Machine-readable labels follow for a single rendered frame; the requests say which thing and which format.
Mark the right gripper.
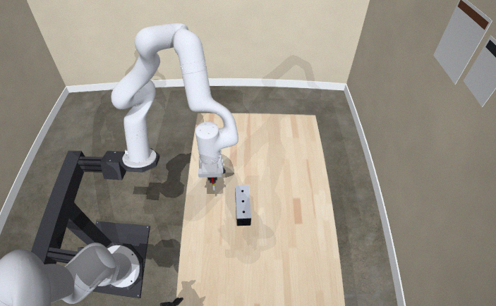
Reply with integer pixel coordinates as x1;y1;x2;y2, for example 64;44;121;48
160;298;183;306

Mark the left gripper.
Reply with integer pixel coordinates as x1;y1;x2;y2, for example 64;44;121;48
199;154;226;183

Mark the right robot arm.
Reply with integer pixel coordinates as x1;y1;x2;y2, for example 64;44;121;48
0;243;140;306

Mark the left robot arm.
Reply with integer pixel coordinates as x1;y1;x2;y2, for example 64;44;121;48
111;23;238;178

